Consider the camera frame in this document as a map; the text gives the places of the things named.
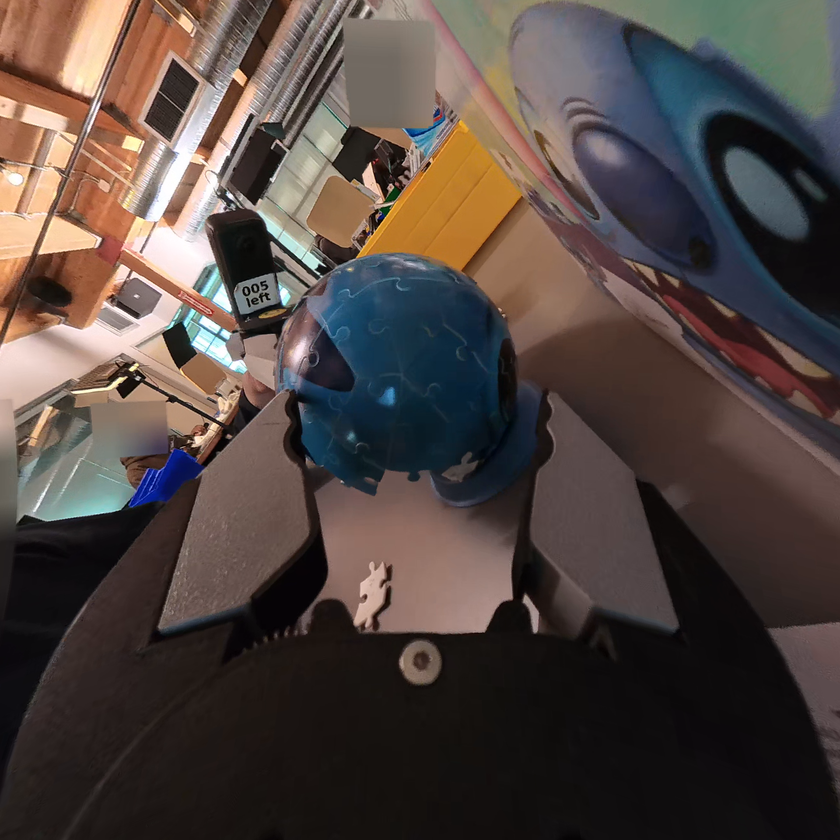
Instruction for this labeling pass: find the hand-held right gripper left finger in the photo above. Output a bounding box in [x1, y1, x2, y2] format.
[156, 388, 329, 647]

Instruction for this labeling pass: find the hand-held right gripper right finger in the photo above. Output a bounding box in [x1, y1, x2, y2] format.
[511, 388, 680, 641]

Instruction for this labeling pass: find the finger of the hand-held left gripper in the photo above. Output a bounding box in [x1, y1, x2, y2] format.
[225, 331, 284, 382]

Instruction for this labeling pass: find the blue round ball stand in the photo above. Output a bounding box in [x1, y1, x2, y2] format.
[430, 381, 549, 509]

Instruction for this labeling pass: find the blue puzzle ball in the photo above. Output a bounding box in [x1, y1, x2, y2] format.
[276, 252, 519, 496]

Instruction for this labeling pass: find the single white puzzle piece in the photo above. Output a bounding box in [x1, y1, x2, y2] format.
[352, 561, 392, 632]

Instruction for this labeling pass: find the printed cartoon puzzle box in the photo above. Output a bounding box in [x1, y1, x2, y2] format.
[430, 0, 840, 460]

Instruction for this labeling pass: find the wooden beam with red sign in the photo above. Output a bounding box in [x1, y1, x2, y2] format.
[118, 249, 237, 329]

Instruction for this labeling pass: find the black light shade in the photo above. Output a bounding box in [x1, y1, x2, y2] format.
[161, 322, 198, 368]

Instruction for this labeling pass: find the blue storage bin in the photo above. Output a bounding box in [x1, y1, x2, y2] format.
[128, 449, 204, 509]

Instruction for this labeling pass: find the black hanging monitor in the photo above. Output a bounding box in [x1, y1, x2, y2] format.
[230, 128, 290, 204]

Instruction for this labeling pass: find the tan rounded board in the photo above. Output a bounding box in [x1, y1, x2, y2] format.
[308, 176, 382, 249]

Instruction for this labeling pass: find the studio light panel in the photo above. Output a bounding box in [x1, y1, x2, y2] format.
[69, 361, 142, 401]

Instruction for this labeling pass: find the white vent grille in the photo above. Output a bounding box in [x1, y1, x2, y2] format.
[138, 51, 212, 142]

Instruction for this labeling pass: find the yellow storage bin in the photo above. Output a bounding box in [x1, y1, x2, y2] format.
[357, 121, 522, 273]

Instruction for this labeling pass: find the white instruction sheet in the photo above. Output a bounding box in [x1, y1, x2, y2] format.
[768, 623, 840, 742]

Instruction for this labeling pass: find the black wall box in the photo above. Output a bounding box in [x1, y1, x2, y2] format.
[112, 276, 161, 319]

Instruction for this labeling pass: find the silver ventilation duct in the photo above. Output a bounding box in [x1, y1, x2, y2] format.
[121, 0, 277, 221]
[177, 0, 368, 240]

